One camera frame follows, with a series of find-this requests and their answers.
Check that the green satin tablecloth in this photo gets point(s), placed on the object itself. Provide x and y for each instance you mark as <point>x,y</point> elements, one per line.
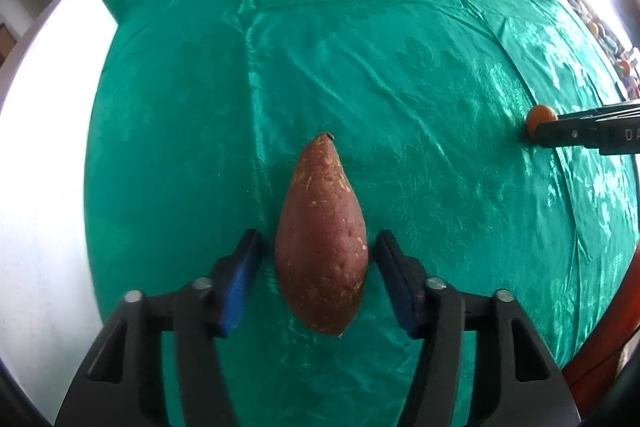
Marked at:
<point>204,106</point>

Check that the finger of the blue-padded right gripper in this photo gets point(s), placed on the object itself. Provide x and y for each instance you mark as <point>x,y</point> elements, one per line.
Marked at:
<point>516,380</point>

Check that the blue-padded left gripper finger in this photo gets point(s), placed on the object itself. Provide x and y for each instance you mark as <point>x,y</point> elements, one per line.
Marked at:
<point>120,381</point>

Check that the white cardboard box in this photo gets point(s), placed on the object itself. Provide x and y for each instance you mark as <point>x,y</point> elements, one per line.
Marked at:
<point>49,314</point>

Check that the orange tangerine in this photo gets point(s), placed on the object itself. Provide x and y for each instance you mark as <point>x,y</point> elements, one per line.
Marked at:
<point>537,115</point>

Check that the sweet potato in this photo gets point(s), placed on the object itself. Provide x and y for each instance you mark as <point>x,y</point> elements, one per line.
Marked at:
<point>321,250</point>

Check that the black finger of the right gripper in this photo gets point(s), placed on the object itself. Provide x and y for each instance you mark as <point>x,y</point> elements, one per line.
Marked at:
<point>610,129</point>

